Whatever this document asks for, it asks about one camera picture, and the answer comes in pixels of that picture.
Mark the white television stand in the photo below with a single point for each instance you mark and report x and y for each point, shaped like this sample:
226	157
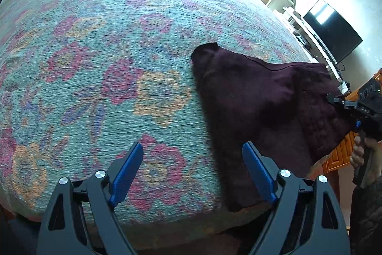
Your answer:
310	37

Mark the person's right forearm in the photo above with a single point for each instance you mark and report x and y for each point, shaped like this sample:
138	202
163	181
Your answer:
367	219

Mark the black flat screen television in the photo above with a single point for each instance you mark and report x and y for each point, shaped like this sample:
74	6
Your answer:
332	31

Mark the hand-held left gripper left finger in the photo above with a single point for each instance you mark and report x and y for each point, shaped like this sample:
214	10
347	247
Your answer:
126	174

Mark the bed with floral bedspread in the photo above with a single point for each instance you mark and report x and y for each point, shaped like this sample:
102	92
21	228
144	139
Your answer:
104	49

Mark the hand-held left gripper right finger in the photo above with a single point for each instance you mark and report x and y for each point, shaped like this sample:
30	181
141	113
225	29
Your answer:
259	173

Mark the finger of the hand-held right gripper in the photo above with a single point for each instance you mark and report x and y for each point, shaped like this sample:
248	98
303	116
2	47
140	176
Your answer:
338	101

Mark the small black labelled device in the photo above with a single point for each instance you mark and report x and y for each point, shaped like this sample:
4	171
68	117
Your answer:
343	87

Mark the wooden cabinet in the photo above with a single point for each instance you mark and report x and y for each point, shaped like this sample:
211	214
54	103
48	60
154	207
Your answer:
338	156

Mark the person's right hand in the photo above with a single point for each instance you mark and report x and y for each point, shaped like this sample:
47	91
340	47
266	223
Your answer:
356	152

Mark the dark maroon pants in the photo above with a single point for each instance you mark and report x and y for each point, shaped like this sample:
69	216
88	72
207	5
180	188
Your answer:
262	111

